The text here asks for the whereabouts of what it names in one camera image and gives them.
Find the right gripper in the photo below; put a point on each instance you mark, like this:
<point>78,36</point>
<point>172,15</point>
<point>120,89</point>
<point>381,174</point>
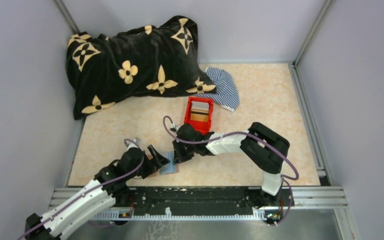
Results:
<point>181,151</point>

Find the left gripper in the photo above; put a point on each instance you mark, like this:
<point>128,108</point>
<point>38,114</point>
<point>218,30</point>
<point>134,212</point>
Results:
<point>150,160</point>

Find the red plastic bin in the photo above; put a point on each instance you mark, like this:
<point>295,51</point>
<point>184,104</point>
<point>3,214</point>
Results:
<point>202,127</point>

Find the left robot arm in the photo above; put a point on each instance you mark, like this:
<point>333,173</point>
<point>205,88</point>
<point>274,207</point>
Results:
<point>108,188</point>

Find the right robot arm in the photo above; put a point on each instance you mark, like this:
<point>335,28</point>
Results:
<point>266,148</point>

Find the grey cards in bin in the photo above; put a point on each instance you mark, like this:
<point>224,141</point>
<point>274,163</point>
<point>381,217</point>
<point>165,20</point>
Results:
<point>199,106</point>

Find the blue striped cloth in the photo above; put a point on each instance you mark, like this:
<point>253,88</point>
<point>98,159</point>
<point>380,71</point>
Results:
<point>226,95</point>

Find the black floral blanket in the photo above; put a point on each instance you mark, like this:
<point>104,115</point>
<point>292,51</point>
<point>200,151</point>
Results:
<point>156,61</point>

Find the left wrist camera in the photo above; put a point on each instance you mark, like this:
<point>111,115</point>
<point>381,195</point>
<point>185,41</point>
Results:
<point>135,143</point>

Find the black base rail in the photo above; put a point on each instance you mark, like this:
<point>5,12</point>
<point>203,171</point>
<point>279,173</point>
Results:
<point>201,201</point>

